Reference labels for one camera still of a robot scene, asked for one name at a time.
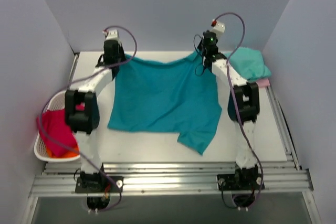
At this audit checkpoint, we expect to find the teal t shirt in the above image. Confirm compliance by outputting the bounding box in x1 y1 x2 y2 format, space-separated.
107 52 222 154

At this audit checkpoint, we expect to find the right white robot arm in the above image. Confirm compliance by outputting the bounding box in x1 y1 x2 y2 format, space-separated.
198 30 260 189

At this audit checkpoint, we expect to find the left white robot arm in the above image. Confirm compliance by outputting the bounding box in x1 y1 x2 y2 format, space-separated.
65 36 126 192

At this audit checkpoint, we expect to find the folded mint green t shirt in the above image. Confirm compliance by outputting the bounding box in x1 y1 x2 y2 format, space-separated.
229 47 271 82

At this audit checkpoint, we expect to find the folded pink t shirt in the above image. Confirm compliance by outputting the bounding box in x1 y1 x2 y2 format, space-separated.
256 78 270 88

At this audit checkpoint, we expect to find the white plastic laundry basket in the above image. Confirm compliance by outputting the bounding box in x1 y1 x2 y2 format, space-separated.
34 91 80 163

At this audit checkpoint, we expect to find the crimson red t shirt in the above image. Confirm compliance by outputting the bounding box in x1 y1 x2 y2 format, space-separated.
36 109 78 156

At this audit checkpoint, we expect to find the orange t shirt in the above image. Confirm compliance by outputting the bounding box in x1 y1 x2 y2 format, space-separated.
46 148 78 159

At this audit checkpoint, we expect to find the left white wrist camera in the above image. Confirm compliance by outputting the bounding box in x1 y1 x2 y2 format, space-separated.
103 29 119 41

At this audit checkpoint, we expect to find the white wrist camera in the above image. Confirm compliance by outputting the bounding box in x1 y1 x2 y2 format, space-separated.
211 19 225 38
103 29 119 41

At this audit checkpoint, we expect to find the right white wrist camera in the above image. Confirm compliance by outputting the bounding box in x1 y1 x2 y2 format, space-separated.
211 19 225 38

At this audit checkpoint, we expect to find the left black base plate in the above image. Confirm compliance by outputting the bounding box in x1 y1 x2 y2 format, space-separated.
75 174 124 194

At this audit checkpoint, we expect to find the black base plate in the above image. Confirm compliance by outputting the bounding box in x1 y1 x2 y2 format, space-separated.
216 174 261 191
75 174 124 194

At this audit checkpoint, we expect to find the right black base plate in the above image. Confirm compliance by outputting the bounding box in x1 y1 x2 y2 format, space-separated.
216 174 261 191

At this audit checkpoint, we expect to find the aluminium rail frame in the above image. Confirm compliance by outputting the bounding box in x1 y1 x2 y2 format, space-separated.
28 50 314 197

